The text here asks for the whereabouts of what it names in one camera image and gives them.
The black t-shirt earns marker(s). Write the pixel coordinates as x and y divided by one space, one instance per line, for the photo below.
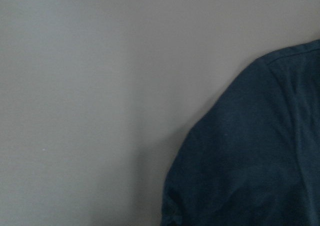
254 158

